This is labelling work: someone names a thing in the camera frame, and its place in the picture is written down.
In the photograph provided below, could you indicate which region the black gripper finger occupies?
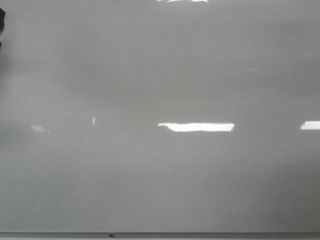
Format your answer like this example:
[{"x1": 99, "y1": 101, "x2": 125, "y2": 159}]
[{"x1": 0, "y1": 8, "x2": 6, "y2": 36}]

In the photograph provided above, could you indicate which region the white glossy whiteboard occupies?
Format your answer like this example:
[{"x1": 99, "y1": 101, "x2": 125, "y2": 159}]
[{"x1": 0, "y1": 0, "x2": 320, "y2": 239}]

